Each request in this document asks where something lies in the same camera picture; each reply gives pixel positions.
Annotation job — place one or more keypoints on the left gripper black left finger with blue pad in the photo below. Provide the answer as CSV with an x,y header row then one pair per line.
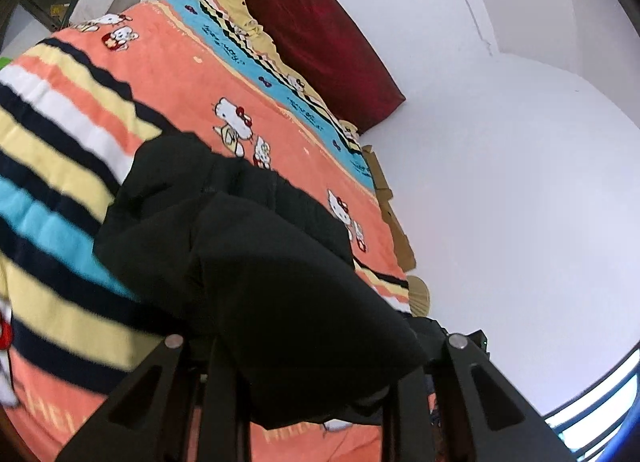
x,y
148,417

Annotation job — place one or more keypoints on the large black padded jacket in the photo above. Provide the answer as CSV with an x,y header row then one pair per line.
x,y
217,248

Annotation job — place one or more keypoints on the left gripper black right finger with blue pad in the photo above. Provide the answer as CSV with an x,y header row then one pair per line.
x,y
483,416

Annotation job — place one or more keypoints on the brown cardboard beside bed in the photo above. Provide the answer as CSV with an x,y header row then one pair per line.
x,y
402,248

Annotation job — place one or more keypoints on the Hello Kitty striped blanket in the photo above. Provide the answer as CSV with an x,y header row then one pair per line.
x,y
74,110

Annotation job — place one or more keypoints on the dark red padded headboard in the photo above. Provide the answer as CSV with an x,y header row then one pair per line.
x,y
319,40

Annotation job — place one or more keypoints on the beige woven fan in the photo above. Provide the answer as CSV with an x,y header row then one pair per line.
x,y
419,297

